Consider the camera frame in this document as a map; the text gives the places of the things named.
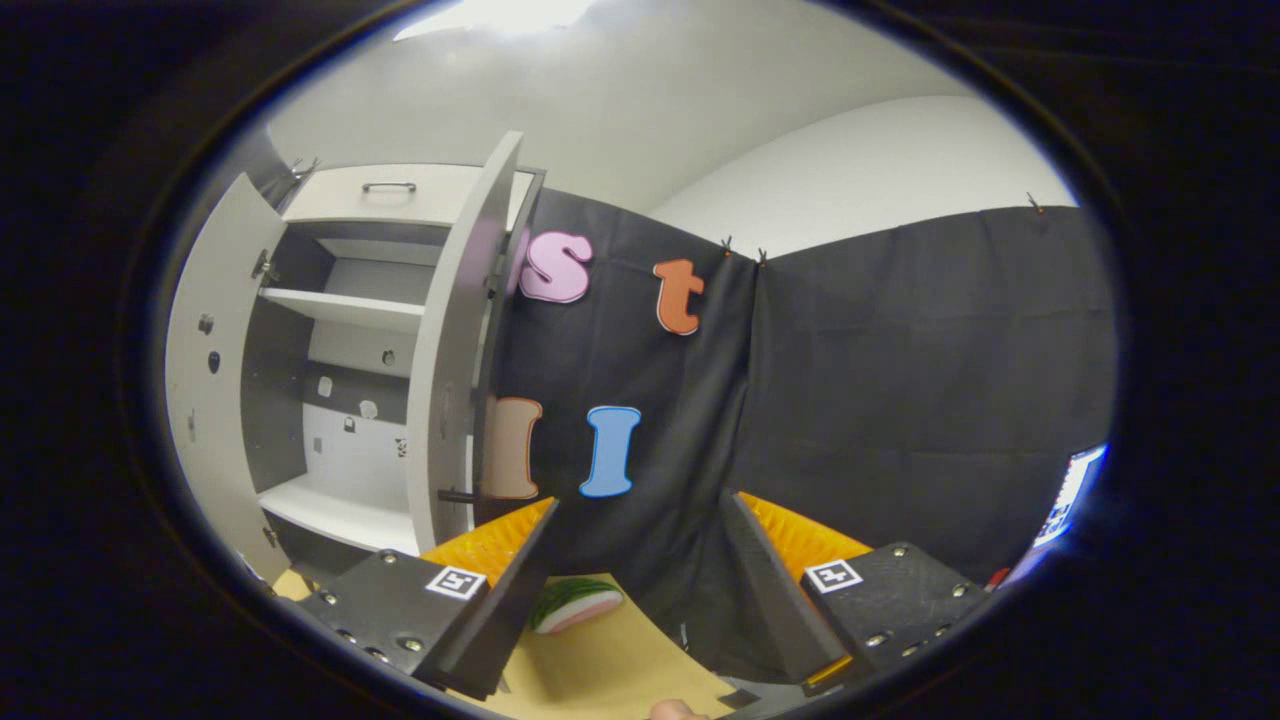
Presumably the computer monitor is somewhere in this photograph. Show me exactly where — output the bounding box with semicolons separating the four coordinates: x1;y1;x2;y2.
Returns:
1030;443;1111;549

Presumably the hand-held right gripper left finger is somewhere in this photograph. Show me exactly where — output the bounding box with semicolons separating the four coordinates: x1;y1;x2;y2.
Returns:
298;497;561;702

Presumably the white cabinet door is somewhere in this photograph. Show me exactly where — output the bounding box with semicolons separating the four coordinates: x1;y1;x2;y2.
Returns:
405;130;526;557
165;172;291;588

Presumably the watermelon slice coaster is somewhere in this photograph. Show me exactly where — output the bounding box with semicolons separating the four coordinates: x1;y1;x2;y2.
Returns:
528;577;626;636

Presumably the grey and white cabinet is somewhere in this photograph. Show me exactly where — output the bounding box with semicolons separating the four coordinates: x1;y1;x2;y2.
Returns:
240;160;546;581

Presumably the white cabinet shelf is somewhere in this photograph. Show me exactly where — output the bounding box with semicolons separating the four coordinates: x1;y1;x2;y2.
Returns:
258;287;426;335

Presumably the black backdrop cloth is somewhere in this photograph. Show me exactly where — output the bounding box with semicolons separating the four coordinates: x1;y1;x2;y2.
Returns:
475;185;1119;681

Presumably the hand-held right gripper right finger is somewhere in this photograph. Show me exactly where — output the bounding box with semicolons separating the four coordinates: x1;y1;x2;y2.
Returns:
718;489;993;699

